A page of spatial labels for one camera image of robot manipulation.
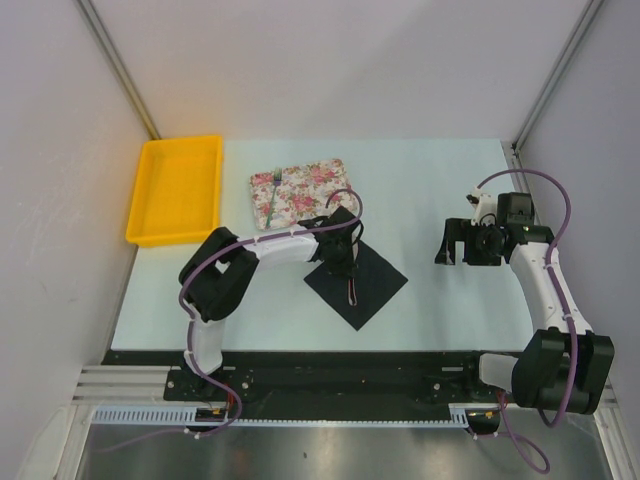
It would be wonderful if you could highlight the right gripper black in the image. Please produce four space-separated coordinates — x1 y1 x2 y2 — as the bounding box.
435 217 503 266

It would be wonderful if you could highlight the silver table knife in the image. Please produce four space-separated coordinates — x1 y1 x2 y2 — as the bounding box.
347 278 358 307

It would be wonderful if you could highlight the iridescent green fork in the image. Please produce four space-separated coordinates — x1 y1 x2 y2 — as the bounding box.
265 168 282 229

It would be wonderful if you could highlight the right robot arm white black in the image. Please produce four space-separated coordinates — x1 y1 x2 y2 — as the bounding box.
434 189 615 415

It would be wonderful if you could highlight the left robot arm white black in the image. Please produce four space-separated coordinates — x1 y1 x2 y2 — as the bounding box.
178 207 364 400

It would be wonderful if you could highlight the floral pattern tray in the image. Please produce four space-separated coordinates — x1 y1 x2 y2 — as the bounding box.
249 158 358 231

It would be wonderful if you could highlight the yellow plastic bin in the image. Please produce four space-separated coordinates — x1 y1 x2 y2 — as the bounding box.
125 135 224 248

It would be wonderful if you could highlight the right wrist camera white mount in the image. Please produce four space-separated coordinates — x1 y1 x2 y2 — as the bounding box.
466 187 498 226

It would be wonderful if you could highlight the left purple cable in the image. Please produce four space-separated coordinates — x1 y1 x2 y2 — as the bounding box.
94 188 364 454

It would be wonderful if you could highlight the purple cable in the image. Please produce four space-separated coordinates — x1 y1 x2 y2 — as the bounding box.
94 188 364 454
474 168 571 475

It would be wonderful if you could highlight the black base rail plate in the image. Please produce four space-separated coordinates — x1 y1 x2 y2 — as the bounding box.
102 349 521 422

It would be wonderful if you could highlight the white slotted cable duct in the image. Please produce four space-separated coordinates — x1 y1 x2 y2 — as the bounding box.
92 405 469 428

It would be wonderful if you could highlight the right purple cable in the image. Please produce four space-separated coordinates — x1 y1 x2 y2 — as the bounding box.
474 168 571 475

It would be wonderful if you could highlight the right aluminium frame post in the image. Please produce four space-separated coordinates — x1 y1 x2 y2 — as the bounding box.
511 0 607 154

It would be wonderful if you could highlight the aluminium frame post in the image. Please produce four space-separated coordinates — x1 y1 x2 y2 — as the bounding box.
73 0 161 140
511 0 607 154

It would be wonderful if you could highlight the left aluminium frame post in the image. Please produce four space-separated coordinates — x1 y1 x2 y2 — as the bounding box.
73 0 161 140

